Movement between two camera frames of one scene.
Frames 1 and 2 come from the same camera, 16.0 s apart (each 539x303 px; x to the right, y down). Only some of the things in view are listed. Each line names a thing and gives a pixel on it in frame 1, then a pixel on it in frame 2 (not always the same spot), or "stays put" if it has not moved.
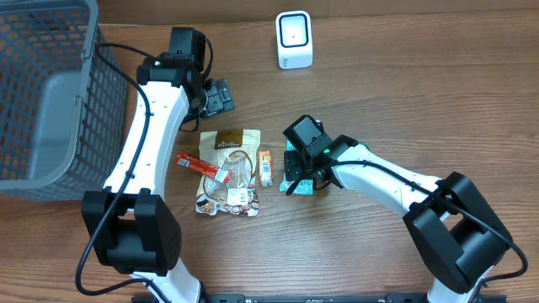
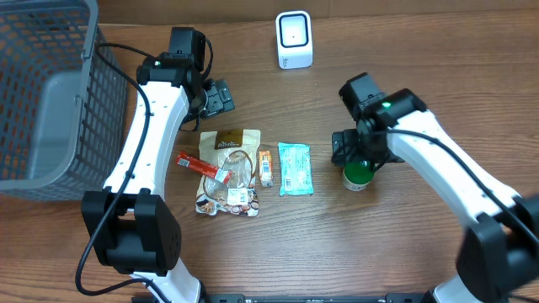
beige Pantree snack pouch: x=238 y=151 stays put
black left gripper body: x=220 y=99 stays put
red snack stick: x=205 y=168 stays put
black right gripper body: x=292 y=166 → x=343 y=148
